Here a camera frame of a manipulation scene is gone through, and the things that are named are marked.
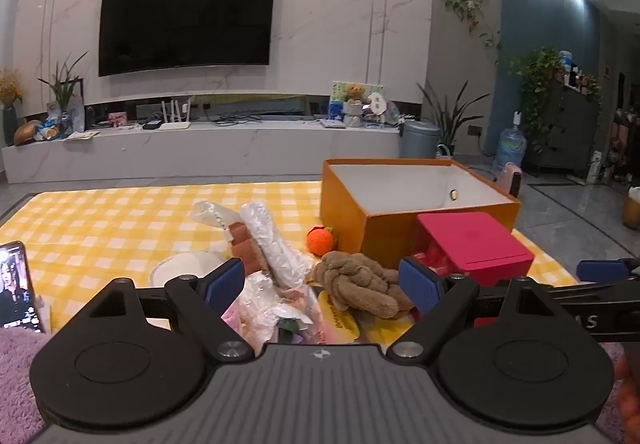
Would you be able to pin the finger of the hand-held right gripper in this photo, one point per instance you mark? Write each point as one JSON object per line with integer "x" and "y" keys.
{"x": 602, "y": 270}

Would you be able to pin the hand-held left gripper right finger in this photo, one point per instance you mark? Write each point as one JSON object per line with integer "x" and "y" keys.
{"x": 419, "y": 283}

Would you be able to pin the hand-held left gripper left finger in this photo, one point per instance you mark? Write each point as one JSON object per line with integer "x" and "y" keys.
{"x": 224, "y": 281}

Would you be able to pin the brown plush toy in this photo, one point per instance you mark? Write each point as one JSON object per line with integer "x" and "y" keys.
{"x": 360, "y": 279}

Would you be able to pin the person's right hand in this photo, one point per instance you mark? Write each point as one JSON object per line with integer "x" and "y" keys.
{"x": 629, "y": 384}

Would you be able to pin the crumpled white plastic bag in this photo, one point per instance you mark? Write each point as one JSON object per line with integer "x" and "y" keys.
{"x": 260, "y": 309}

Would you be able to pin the clear plastic bag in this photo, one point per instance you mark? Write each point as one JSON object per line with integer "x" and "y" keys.
{"x": 210, "y": 215}

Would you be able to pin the red gift box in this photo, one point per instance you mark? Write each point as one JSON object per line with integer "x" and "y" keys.
{"x": 475, "y": 239}

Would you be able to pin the yellow packet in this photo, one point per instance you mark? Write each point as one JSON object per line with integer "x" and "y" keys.
{"x": 338, "y": 319}

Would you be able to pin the orange crochet ball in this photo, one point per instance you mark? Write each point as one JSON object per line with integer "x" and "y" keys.
{"x": 320, "y": 243}

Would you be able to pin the orange cardboard box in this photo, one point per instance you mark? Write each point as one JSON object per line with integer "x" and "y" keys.
{"x": 345, "y": 209}

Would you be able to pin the pink small appliance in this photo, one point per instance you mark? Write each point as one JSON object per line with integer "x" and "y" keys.
{"x": 511, "y": 179}

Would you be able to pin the white marble television console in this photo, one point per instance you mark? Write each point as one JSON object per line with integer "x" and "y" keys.
{"x": 200, "y": 148}

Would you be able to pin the yellow checked blanket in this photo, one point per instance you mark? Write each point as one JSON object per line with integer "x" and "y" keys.
{"x": 100, "y": 224}

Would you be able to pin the dark side cabinet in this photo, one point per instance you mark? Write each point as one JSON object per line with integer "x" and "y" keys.
{"x": 575, "y": 133}

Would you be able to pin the grey trash bin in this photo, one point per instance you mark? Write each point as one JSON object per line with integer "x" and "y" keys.
{"x": 420, "y": 139}

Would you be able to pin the blue water jug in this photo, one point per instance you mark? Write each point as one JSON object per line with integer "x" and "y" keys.
{"x": 510, "y": 148}

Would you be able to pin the white router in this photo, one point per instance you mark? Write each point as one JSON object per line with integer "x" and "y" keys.
{"x": 175, "y": 123}

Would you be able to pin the floor plant with arching leaves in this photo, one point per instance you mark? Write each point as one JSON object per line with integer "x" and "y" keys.
{"x": 450, "y": 119}

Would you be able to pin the white plush toy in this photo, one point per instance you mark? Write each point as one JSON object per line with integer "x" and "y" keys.
{"x": 377, "y": 103}

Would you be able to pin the small pink box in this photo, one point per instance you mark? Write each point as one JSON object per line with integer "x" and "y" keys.
{"x": 117, "y": 119}

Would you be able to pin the leafy plant on cabinet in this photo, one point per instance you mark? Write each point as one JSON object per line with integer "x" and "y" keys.
{"x": 537, "y": 83}

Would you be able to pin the brown teddy bear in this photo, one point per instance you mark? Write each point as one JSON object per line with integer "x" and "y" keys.
{"x": 355, "y": 94}

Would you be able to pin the green printed card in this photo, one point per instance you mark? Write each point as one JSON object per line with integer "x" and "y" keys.
{"x": 340, "y": 89}

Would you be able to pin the smartphone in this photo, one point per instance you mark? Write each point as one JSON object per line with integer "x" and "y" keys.
{"x": 15, "y": 284}

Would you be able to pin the purple fluffy rug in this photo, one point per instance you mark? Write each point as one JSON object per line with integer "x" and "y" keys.
{"x": 15, "y": 374}

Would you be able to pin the snack bags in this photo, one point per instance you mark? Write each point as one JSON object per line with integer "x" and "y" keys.
{"x": 50, "y": 129}

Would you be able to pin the potted plant with long leaves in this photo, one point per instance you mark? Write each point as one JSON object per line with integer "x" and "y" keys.
{"x": 62, "y": 93}

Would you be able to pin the brown round ornament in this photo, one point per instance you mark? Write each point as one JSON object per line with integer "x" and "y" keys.
{"x": 26, "y": 131}

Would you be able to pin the hanging vine plant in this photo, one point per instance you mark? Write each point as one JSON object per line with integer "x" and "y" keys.
{"x": 467, "y": 8}

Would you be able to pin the vase with dried flowers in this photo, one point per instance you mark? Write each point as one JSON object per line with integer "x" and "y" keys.
{"x": 9, "y": 93}

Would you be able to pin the black wall television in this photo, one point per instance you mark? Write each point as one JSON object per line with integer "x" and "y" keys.
{"x": 185, "y": 18}

